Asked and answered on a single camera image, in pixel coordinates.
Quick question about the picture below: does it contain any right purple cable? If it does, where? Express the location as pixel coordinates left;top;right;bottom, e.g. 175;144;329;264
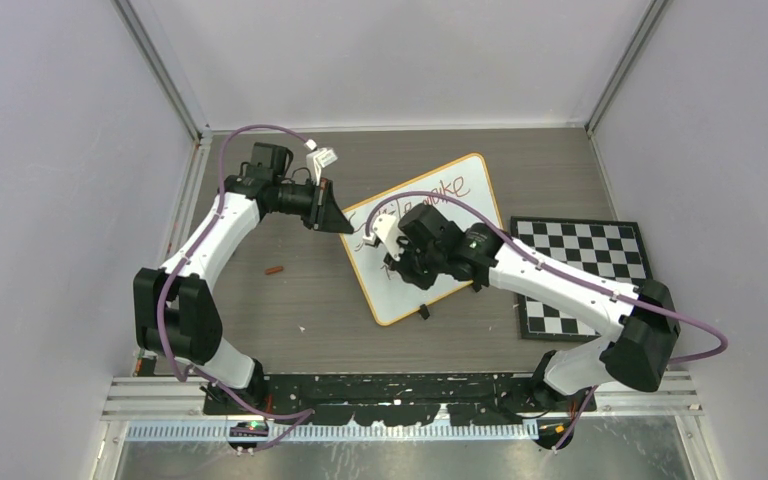
362;192;730;456

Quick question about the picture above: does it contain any white slotted cable duct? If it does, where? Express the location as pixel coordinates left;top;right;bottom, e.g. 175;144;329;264
124;419;539;442

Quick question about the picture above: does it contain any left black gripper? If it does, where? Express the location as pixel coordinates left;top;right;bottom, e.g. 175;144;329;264
273;176;352;233

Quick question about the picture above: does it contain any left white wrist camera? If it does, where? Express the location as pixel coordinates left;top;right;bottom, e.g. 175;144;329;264
306;147;338;184

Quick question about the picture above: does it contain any wire whiteboard stand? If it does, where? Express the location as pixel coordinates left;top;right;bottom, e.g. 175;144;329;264
418;282;483;320

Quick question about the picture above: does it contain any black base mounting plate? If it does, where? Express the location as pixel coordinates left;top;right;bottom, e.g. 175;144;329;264
201;372;587;427

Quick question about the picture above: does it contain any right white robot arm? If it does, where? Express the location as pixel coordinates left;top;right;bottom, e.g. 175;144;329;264
366;204;680;411

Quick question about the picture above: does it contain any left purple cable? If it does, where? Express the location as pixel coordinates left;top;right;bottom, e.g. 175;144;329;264
155;123;319;454

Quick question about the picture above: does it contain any purple cable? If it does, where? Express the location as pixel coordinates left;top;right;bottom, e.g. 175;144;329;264
155;123;319;454
362;192;730;456

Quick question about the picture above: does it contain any yellow framed whiteboard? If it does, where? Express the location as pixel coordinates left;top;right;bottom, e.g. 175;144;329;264
341;153;504;326

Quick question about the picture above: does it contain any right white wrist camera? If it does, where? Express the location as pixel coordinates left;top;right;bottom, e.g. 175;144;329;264
363;213;404;262

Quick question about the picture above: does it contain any black white chessboard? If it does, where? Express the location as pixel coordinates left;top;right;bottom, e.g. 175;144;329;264
509;216;652;343

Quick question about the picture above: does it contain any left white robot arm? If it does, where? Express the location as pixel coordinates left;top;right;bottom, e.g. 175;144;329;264
133;142;353;414

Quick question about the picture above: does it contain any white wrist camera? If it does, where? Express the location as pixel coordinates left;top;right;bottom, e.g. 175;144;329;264
306;147;338;184
363;213;404;262

